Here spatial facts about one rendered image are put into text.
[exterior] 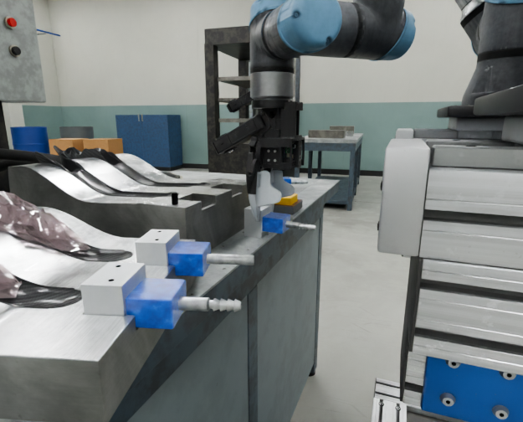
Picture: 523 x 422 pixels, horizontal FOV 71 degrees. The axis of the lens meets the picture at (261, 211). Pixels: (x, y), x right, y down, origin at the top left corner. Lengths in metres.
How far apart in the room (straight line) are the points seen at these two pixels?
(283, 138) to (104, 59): 8.55
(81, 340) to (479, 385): 0.36
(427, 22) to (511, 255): 6.90
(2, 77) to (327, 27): 1.09
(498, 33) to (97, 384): 0.81
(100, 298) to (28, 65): 1.20
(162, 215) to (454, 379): 0.42
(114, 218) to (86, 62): 8.80
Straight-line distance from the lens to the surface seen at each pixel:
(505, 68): 0.84
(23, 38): 1.48
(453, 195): 0.32
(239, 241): 0.66
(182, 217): 0.55
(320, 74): 7.11
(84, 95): 9.42
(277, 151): 0.64
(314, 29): 0.53
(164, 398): 0.57
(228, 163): 4.73
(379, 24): 0.61
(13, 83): 1.43
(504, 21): 0.86
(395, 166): 0.31
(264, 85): 0.63
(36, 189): 0.75
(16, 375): 0.33
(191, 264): 0.42
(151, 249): 0.43
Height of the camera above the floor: 1.01
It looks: 14 degrees down
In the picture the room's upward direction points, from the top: straight up
